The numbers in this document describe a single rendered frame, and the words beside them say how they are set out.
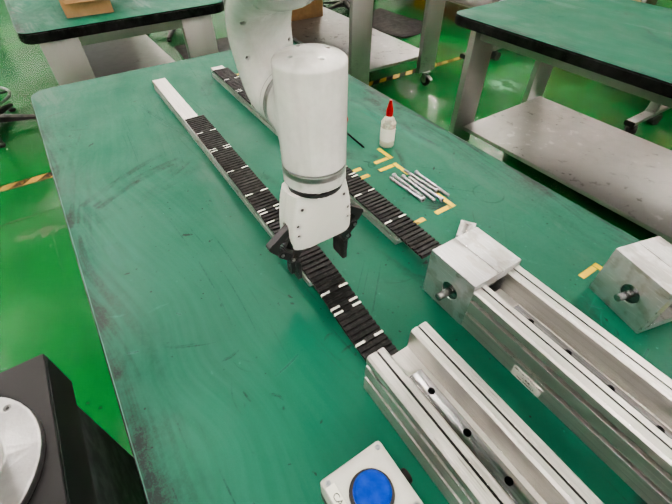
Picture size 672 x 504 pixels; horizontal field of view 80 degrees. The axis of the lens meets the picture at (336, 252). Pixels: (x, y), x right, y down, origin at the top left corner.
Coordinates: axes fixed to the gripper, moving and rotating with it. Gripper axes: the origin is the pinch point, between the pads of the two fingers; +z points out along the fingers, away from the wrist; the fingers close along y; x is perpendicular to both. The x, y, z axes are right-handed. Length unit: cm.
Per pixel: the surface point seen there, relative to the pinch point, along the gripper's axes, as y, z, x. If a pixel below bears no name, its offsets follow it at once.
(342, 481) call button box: 14.8, 0.2, 29.3
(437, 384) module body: -1.9, 1.7, 26.3
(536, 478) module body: -2.3, -0.3, 40.3
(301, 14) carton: -175, 58, -321
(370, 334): -0.7, 5.2, 13.9
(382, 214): -18.0, 3.0, -5.7
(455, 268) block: -14.3, -3.3, 15.7
